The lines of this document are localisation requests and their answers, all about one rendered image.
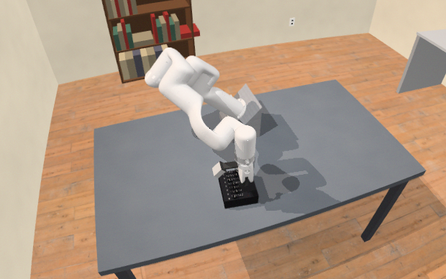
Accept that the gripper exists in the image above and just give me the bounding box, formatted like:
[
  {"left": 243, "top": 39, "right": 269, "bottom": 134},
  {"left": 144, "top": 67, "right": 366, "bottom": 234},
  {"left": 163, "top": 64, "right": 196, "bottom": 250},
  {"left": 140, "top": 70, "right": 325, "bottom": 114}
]
[{"left": 236, "top": 161, "right": 253, "bottom": 188}]

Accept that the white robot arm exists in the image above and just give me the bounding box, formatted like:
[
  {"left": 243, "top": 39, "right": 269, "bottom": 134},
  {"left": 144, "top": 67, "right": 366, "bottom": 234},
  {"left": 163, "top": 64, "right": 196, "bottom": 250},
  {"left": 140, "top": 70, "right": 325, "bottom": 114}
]
[{"left": 145, "top": 47, "right": 256, "bottom": 178}]

